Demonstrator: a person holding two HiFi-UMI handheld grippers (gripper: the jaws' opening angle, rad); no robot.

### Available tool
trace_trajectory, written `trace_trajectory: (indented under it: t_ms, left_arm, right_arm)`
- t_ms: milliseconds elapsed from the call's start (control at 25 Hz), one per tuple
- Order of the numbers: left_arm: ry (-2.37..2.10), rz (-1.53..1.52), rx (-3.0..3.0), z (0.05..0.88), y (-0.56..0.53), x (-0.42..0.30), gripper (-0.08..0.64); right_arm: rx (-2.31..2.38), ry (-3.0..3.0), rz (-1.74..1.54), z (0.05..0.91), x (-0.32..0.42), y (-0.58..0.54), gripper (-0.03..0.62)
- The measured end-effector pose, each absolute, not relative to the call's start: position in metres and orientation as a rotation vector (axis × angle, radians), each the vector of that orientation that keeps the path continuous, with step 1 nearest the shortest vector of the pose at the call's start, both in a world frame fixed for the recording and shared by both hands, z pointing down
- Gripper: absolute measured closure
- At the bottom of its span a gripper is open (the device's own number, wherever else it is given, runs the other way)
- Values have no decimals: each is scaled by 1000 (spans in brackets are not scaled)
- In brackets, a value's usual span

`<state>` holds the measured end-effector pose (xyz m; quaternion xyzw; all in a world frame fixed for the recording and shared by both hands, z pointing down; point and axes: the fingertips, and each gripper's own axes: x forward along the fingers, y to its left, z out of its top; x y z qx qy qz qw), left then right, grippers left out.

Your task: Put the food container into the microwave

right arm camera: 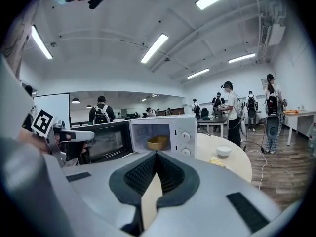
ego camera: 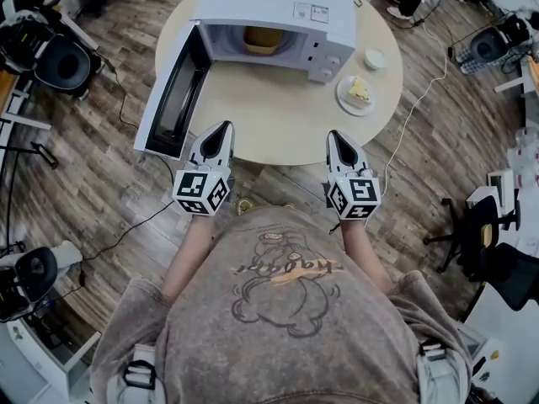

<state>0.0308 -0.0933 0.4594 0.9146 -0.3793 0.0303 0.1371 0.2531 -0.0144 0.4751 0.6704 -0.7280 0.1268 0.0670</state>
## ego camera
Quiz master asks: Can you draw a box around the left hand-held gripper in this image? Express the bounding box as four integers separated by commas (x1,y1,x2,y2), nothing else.
171,120,236,217

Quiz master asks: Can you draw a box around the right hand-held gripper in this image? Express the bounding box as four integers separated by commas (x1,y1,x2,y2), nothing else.
323,130,383,222

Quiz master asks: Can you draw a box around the yellow food container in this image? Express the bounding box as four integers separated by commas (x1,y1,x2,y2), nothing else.
243,26,283,56

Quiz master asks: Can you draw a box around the person's left forearm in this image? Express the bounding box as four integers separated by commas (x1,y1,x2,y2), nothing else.
160,214,221,307

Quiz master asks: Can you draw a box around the person's right forearm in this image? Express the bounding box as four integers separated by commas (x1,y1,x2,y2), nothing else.
339,218,398,297

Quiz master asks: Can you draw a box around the white plate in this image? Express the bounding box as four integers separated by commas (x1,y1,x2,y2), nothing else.
334,75,376,118

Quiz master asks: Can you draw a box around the yellow cake slice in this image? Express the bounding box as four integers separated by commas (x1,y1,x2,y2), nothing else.
345,77,374,109

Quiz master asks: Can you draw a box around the small white bowl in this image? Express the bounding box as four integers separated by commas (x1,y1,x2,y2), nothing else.
364,48,386,71

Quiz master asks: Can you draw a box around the person's grey printed shirt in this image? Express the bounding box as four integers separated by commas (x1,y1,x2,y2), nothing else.
89,205,475,404

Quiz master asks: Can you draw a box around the white desk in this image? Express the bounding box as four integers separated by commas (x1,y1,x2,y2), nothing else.
0,316,103,404

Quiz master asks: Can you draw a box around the white power cable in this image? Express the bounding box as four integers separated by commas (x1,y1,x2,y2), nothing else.
363,51,450,228

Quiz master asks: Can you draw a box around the black floor cable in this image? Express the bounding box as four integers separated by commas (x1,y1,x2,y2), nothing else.
80,153,179,265

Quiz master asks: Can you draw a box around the white harness strap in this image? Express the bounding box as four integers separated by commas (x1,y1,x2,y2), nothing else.
105,344,166,404
415,336,472,404

